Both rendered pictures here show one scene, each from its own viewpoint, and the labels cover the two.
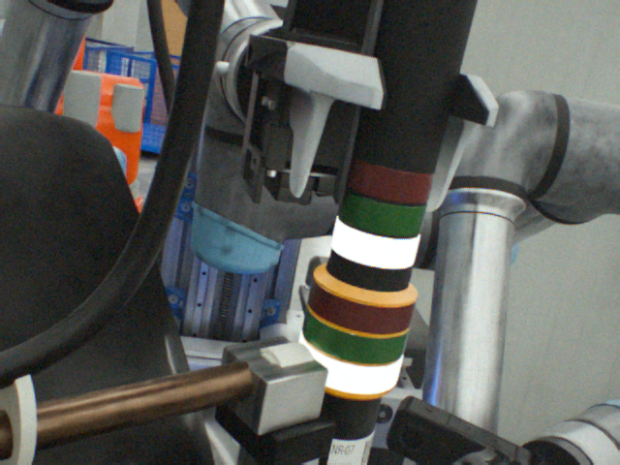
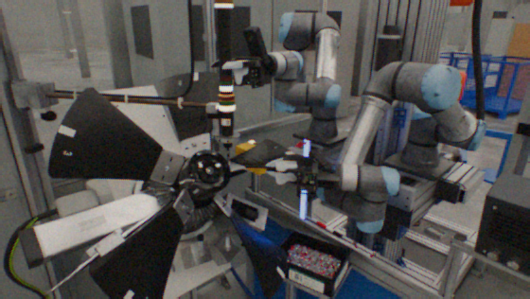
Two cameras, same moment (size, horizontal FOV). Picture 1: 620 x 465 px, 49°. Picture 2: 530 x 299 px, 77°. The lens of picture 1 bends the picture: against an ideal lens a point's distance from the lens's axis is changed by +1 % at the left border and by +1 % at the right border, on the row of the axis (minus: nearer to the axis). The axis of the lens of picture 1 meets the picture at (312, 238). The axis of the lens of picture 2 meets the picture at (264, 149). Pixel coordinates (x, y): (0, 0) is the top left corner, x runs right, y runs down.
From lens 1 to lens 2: 83 cm
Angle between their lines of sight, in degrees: 52
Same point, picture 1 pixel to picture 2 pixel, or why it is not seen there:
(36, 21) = not seen: hidden behind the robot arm
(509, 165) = (376, 87)
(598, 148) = (407, 80)
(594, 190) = (410, 96)
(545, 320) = not seen: outside the picture
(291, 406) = (210, 109)
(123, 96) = not seen: hidden behind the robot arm
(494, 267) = (363, 120)
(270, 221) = (283, 98)
